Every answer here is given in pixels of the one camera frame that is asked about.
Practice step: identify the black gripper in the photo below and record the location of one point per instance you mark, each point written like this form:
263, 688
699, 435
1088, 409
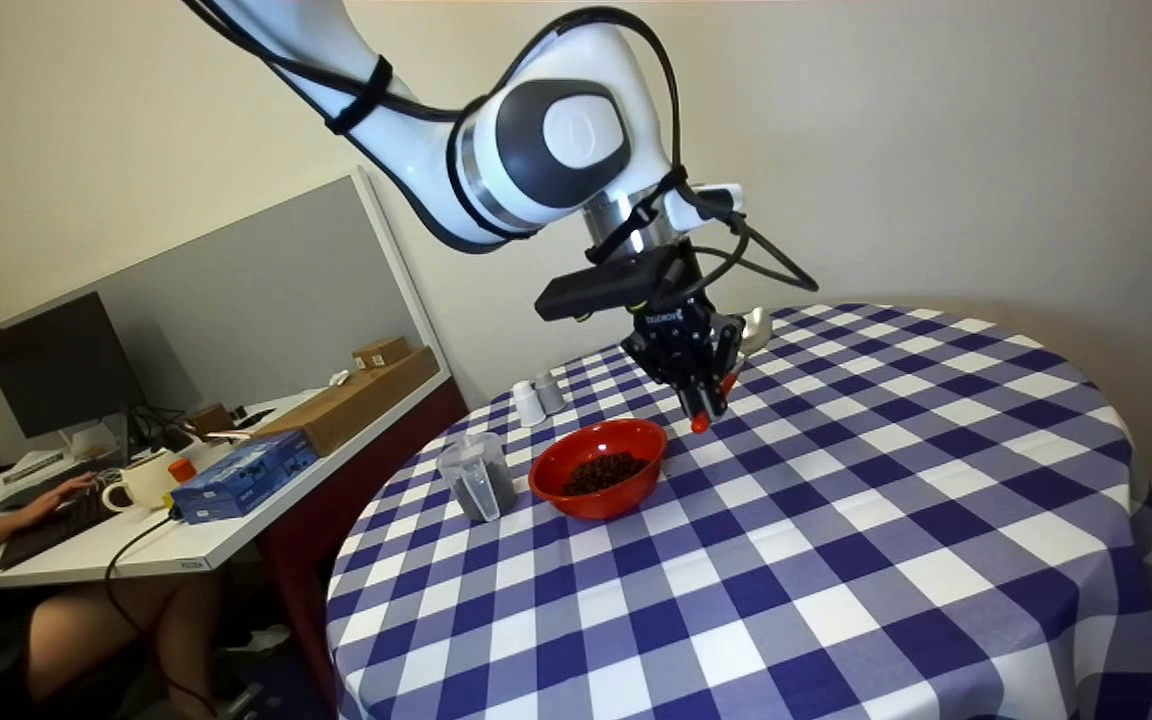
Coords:
677, 342

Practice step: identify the red cylindrical object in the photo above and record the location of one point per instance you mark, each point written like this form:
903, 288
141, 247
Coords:
703, 422

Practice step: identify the red plastic bowl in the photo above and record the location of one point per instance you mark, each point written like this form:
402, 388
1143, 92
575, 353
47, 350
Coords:
602, 506

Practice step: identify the person's bare hand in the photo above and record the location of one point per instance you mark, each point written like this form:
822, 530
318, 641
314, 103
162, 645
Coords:
36, 506

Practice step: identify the dark brown beans heap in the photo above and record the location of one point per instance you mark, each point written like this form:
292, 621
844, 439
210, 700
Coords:
602, 469

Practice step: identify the blue white checkered tablecloth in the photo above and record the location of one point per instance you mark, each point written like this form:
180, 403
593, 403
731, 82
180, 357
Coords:
800, 562

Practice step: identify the flat brown cardboard box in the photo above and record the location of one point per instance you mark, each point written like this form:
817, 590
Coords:
350, 403

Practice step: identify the dark red cabinet side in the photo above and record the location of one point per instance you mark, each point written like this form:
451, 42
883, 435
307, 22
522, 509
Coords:
320, 534

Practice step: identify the gray desk partition panel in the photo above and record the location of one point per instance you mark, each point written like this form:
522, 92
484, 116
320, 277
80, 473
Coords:
258, 294

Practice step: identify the blue cardboard box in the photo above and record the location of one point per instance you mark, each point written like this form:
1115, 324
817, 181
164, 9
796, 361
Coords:
243, 483

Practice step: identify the small orange object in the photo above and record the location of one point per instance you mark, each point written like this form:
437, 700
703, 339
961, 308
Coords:
180, 469

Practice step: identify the white office desk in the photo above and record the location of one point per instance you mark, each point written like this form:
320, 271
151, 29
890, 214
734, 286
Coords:
189, 543

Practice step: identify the white mug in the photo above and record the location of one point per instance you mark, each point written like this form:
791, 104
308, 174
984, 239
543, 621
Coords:
144, 483

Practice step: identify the black computer monitor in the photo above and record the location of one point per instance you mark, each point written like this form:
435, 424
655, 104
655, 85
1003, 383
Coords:
58, 367

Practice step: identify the person's bare leg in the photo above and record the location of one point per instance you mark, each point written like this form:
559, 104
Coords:
80, 627

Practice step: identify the black keyboard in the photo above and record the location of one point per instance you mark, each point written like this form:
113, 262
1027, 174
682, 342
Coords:
49, 534

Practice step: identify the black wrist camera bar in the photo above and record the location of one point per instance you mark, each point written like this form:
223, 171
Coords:
602, 286

